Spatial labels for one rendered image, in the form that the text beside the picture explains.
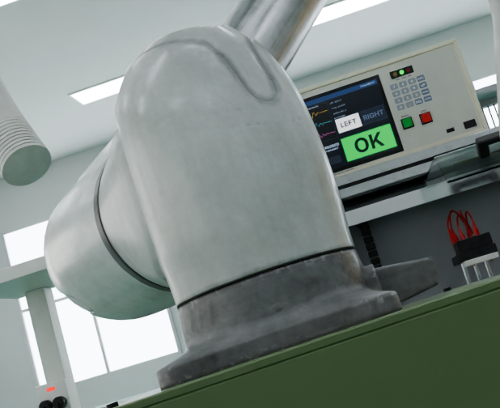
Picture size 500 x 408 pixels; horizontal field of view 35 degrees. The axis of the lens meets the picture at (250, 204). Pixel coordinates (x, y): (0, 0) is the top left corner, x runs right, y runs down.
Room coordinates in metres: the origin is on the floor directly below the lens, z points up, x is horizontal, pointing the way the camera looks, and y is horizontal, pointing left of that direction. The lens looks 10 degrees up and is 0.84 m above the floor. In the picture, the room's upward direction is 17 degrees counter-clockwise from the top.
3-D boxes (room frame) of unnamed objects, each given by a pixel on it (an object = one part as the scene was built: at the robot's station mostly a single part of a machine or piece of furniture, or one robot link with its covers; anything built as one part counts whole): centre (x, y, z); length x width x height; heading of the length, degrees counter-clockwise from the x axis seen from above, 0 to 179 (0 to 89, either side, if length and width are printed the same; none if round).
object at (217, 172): (0.66, 0.01, 1.00); 0.18 x 0.16 x 0.22; 37
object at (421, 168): (1.76, -0.29, 1.09); 0.68 x 0.44 x 0.05; 84
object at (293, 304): (0.64, -0.02, 0.86); 0.22 x 0.18 x 0.06; 85
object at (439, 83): (1.77, -0.30, 1.22); 0.44 x 0.39 x 0.20; 84
